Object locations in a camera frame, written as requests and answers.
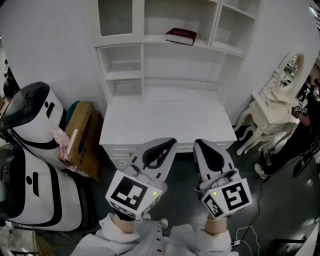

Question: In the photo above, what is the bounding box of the white board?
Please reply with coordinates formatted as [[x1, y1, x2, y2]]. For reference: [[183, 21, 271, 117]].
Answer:
[[303, 221, 320, 256]]

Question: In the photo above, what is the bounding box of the person's right forearm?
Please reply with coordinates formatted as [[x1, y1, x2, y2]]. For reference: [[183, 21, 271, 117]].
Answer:
[[194, 216, 233, 251]]

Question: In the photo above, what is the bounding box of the person's white ribbed cardigan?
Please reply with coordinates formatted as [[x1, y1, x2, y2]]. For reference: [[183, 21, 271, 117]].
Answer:
[[77, 223, 238, 256]]

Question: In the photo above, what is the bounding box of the pale pink flat stick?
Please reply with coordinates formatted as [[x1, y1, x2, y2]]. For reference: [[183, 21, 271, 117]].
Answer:
[[66, 128, 79, 154]]

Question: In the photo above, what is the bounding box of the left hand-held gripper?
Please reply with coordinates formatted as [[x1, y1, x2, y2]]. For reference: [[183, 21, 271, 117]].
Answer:
[[104, 137, 179, 221]]

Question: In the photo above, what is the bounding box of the oval white framed mirror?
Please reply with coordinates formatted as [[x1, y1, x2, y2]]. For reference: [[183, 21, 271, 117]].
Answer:
[[271, 48, 306, 95]]

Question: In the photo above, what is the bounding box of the white and black machine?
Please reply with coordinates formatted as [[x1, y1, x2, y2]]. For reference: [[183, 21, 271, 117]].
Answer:
[[0, 142, 87, 232], [0, 81, 68, 171]]

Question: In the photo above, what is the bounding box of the brown cardboard box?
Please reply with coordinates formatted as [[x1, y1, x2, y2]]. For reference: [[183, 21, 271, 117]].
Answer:
[[59, 101, 105, 183]]

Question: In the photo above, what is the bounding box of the ribbed glass cabinet door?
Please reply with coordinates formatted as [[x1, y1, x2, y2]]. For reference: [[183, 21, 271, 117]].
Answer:
[[94, 0, 145, 46]]

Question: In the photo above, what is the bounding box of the dark red hardcover book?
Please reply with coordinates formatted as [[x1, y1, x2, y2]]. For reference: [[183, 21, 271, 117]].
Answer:
[[165, 27, 198, 47]]

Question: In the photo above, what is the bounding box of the person's left forearm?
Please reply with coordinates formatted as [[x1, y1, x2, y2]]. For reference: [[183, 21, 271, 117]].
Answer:
[[96, 212, 142, 246]]

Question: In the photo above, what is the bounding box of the black cable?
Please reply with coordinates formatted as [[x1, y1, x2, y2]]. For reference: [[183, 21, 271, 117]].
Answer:
[[231, 174, 266, 247]]

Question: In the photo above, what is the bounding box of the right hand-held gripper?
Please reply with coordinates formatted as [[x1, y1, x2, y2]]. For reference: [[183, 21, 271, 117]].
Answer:
[[193, 138, 253, 221]]

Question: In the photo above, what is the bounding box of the black wrist strap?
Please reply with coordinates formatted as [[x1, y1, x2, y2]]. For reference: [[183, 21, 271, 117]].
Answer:
[[113, 209, 135, 222]]

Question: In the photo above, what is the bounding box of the white shelf desk unit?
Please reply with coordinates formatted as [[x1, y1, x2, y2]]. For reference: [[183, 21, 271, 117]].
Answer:
[[89, 0, 263, 107]]

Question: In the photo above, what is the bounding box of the wicker basket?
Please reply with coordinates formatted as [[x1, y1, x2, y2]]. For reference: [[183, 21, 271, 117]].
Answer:
[[31, 228, 55, 256]]

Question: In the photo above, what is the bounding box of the teal round object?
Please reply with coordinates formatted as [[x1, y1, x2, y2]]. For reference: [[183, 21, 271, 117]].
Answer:
[[66, 100, 81, 123]]

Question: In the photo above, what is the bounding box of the white ornate vanity table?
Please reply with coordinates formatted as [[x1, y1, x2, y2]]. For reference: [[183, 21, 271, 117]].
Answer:
[[236, 92, 301, 155]]

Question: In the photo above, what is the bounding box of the white cable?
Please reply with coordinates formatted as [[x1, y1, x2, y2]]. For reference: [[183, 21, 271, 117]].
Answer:
[[236, 225, 261, 256]]

